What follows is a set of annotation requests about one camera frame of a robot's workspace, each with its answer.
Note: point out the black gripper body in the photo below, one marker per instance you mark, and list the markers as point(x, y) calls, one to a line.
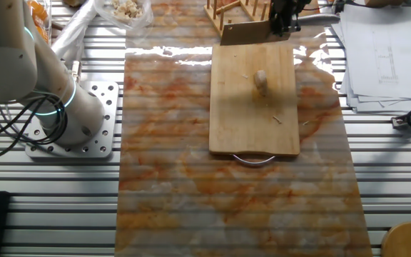
point(284, 10)

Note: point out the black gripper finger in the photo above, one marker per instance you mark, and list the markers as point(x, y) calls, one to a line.
point(272, 28)
point(283, 28)

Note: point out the steel cleaver knife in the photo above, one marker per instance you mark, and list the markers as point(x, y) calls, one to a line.
point(248, 34)

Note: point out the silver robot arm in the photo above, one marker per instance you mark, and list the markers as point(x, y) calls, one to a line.
point(5, 53)

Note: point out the plastic bag of lotus pieces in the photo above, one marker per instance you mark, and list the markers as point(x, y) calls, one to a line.
point(127, 10)

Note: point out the wooden peg rack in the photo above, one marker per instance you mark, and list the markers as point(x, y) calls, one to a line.
point(221, 23)

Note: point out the wooden cutting board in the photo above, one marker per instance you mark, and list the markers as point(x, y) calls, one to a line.
point(248, 125)

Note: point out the white paper stack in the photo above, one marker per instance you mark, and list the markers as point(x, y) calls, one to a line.
point(380, 53)

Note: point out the orange marble pattern mat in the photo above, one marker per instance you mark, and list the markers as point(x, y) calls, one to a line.
point(173, 125)

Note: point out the roll of clear plastic bags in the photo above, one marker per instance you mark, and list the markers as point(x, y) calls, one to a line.
point(73, 32)

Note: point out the oranges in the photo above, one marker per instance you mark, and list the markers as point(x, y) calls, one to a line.
point(48, 21)

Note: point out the orange fruit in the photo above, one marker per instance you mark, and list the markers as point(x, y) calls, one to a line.
point(43, 34)
point(38, 9)

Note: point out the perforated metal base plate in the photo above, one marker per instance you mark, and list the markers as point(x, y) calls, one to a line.
point(66, 151)

